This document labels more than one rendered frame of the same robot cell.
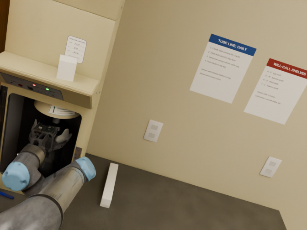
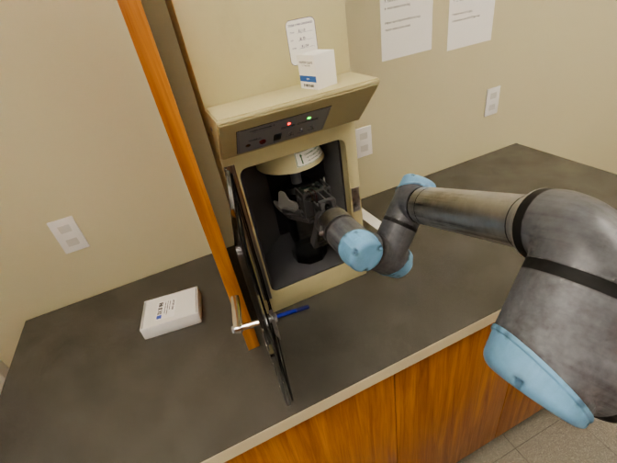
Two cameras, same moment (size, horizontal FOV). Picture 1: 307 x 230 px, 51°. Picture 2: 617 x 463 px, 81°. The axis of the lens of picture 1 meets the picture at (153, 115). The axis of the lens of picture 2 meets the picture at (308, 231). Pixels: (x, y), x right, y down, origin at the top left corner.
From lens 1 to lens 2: 0.63 m
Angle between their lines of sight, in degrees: 14
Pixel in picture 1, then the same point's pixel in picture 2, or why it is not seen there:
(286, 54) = not seen: outside the picture
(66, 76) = (329, 78)
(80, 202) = not seen: hidden behind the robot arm
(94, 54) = (330, 32)
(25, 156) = (344, 222)
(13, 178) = (367, 251)
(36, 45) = (246, 69)
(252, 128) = (461, 66)
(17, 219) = (604, 219)
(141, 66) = not seen: hidden behind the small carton
